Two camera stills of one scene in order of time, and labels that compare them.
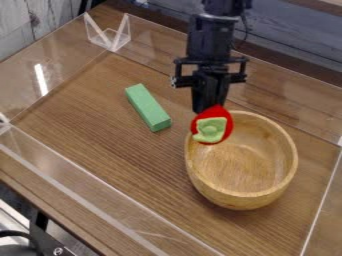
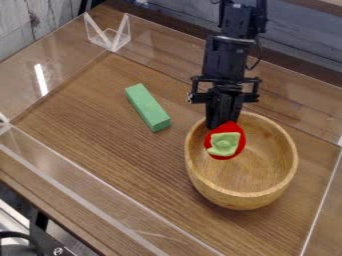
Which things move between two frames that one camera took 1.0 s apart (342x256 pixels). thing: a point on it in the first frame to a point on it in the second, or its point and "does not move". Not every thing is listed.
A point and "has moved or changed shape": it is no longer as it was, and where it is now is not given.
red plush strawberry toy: x=212 y=125 has moved or changed shape
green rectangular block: x=153 y=114 does not move
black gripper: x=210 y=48 to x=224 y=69
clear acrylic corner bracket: x=110 y=39 does not move
